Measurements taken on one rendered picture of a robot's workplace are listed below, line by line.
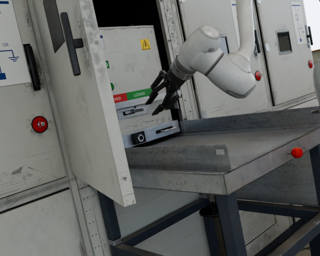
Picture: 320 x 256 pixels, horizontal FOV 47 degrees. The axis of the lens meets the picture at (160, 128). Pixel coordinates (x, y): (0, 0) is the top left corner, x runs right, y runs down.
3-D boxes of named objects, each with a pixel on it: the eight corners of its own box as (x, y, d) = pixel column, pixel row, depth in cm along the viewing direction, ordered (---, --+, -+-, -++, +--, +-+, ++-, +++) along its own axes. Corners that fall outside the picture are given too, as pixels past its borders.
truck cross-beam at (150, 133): (180, 131, 182) (178, 119, 181) (87, 161, 146) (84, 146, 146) (173, 131, 186) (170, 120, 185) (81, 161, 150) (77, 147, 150)
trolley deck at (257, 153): (330, 137, 132) (328, 121, 132) (227, 196, 91) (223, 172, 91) (193, 144, 183) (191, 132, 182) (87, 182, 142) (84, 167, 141)
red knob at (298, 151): (304, 156, 109) (302, 146, 109) (299, 159, 107) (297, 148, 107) (290, 156, 113) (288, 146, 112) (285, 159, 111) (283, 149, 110)
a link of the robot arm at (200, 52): (170, 59, 129) (199, 82, 130) (194, 26, 118) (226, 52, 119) (182, 46, 137) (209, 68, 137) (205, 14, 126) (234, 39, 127)
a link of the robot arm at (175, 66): (186, 73, 129) (177, 84, 133) (202, 70, 135) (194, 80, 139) (172, 53, 132) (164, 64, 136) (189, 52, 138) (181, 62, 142)
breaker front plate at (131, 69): (174, 123, 180) (154, 26, 175) (90, 148, 148) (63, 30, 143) (172, 123, 181) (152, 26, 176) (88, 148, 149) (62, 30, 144)
